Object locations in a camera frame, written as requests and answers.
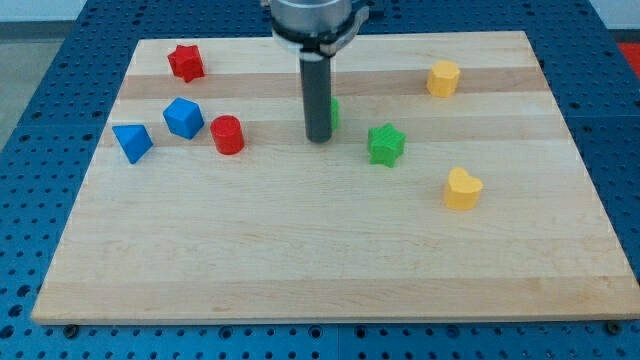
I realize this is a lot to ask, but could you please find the green star block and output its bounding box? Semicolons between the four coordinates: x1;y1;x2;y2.
367;123;406;168

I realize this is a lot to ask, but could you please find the red cylinder block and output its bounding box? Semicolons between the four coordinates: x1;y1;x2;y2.
210;115;245;155

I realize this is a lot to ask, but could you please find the blue cube block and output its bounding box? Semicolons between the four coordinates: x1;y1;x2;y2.
163;97;204;140

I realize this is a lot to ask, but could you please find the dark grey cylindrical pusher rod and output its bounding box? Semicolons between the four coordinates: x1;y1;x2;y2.
300;55;333;143

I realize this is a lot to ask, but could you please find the red star block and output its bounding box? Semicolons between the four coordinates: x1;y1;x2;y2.
167;44;205;83

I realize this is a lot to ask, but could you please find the green cylinder block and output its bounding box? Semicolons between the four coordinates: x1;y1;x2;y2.
331;97;340;130

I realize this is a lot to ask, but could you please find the wooden board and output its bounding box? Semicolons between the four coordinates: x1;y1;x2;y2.
31;31;639;325

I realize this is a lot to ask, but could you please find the yellow heart block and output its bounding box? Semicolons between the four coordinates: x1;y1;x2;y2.
443;167;484;211

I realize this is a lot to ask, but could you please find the blue triangle block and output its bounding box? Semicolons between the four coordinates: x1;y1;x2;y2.
112;124;153;164

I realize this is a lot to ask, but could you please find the yellow hexagon block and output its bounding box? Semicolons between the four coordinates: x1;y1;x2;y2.
426;60;461;98

